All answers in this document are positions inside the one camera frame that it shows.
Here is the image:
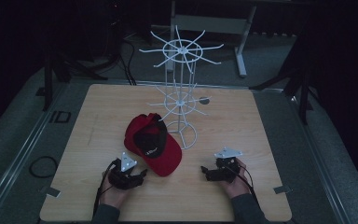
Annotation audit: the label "white desk frame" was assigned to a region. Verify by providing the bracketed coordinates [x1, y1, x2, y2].
[169, 0, 259, 78]

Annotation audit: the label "black floor cables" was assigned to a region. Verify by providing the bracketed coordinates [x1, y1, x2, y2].
[117, 38, 138, 87]

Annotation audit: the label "black stand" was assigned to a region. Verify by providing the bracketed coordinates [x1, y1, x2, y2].
[41, 46, 108, 112]
[250, 46, 315, 125]

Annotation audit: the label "black cable loop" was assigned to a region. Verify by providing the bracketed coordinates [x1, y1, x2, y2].
[28, 155, 59, 179]

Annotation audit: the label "white wire display rack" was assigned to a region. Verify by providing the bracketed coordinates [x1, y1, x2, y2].
[138, 24, 225, 151]

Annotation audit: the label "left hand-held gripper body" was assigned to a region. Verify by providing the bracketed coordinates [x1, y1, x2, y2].
[107, 151, 142, 191]

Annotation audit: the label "red baseball cap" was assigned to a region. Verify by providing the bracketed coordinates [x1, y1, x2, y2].
[123, 112, 184, 177]

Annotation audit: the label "person's left hand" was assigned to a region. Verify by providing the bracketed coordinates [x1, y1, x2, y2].
[101, 172, 131, 210]

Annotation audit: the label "grey tape piece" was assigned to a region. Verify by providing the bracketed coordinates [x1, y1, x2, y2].
[273, 185, 293, 195]
[46, 186, 62, 199]

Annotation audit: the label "person's right hand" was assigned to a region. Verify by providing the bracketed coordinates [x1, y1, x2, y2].
[219, 158, 254, 200]

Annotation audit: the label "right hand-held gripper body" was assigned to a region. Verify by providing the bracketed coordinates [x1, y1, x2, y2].
[209, 147, 244, 184]

